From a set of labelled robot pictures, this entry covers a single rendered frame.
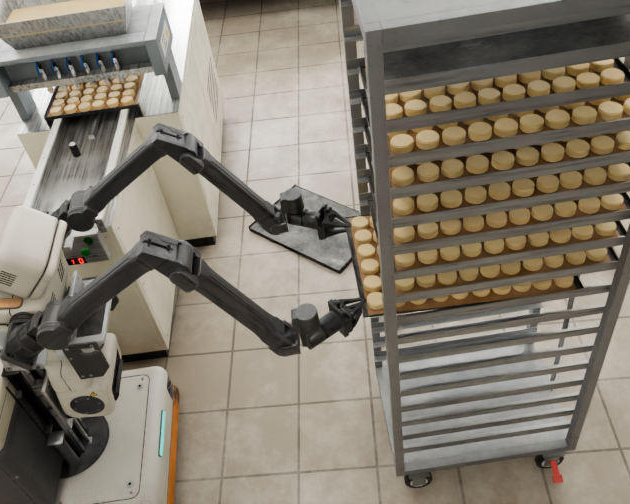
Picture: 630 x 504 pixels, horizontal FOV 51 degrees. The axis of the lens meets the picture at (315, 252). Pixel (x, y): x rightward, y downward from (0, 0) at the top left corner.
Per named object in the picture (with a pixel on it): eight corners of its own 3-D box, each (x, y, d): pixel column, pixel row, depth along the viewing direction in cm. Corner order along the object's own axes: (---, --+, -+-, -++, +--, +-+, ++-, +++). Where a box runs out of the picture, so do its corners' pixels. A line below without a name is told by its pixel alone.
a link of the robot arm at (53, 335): (153, 215, 151) (148, 245, 144) (198, 247, 159) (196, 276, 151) (38, 309, 169) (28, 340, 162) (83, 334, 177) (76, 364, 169)
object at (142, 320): (121, 259, 350) (53, 116, 287) (185, 251, 349) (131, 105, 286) (99, 371, 301) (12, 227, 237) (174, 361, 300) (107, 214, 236)
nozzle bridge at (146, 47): (33, 93, 314) (0, 26, 290) (184, 72, 311) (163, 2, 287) (15, 134, 291) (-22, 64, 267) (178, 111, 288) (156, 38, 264)
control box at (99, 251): (49, 262, 252) (33, 235, 242) (111, 253, 251) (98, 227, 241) (46, 269, 249) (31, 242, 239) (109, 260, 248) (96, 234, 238)
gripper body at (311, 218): (320, 217, 200) (298, 212, 203) (324, 241, 207) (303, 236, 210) (328, 203, 204) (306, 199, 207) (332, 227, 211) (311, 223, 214)
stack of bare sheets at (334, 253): (249, 230, 354) (248, 226, 352) (296, 187, 375) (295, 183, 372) (340, 274, 325) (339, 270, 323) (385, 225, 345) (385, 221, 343)
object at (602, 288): (384, 326, 181) (384, 319, 178) (382, 318, 183) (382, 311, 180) (619, 290, 180) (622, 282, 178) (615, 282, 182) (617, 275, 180)
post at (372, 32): (396, 476, 237) (364, 31, 117) (395, 469, 239) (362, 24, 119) (404, 475, 237) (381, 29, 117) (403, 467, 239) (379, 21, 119)
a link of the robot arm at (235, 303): (167, 247, 158) (162, 279, 150) (184, 235, 156) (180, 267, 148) (282, 334, 183) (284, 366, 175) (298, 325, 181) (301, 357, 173)
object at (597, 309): (386, 346, 187) (385, 340, 185) (384, 338, 189) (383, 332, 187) (613, 311, 186) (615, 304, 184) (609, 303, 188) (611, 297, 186)
